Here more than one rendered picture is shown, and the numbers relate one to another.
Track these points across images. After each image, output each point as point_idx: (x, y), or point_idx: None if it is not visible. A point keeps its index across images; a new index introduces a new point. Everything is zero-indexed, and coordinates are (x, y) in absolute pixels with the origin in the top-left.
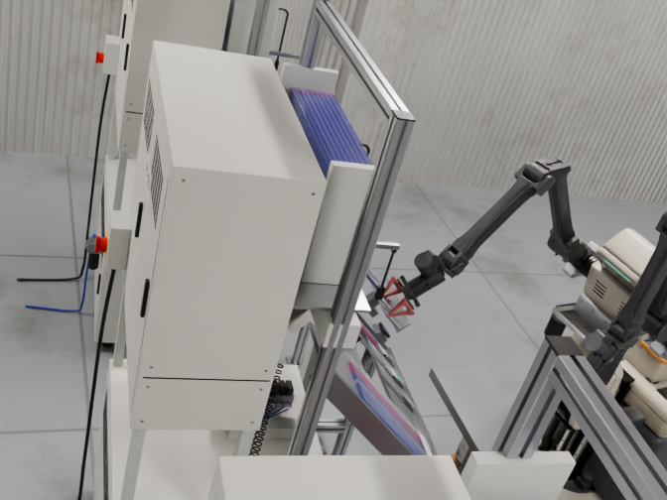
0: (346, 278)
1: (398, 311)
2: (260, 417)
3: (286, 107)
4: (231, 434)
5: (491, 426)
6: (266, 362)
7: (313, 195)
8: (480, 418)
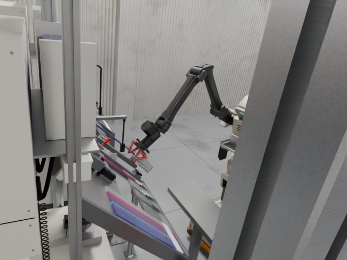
0: (65, 124)
1: (146, 162)
2: (38, 244)
3: (17, 24)
4: (51, 251)
5: (202, 209)
6: (26, 204)
7: (12, 54)
8: (196, 206)
